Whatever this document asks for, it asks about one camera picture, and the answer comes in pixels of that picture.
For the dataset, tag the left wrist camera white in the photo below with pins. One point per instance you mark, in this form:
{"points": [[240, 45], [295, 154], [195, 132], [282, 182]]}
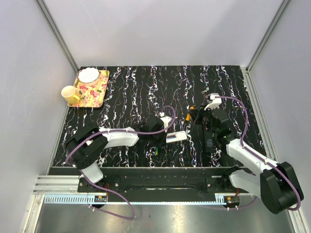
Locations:
{"points": [[165, 119]]}

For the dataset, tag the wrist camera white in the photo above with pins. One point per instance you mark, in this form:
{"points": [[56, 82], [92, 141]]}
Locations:
{"points": [[214, 101], [165, 119]]}

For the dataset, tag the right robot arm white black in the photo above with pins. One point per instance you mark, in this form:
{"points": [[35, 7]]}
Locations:
{"points": [[276, 184]]}

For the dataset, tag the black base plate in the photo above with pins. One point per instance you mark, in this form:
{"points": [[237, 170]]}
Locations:
{"points": [[168, 184]]}

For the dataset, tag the black remote control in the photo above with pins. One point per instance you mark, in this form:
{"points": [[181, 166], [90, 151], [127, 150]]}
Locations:
{"points": [[208, 140]]}

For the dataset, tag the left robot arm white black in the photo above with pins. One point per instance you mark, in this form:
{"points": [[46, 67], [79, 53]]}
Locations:
{"points": [[85, 147]]}

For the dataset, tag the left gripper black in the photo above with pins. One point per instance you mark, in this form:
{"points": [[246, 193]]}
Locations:
{"points": [[163, 142]]}

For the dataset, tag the white scalloped bowl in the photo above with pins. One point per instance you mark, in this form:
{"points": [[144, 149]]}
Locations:
{"points": [[88, 75]]}

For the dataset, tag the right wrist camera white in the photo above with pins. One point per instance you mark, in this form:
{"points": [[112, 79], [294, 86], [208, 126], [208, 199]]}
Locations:
{"points": [[214, 101]]}

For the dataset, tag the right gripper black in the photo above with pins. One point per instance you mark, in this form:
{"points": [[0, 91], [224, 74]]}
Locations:
{"points": [[196, 115]]}

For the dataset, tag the white remote control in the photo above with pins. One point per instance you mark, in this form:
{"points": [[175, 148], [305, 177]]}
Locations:
{"points": [[180, 136]]}

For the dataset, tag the yellow mug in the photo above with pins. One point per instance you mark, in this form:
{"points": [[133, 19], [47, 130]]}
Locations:
{"points": [[70, 94]]}

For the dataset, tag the floral pink yellow tray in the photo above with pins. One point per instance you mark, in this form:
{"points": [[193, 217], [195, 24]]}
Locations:
{"points": [[92, 96]]}

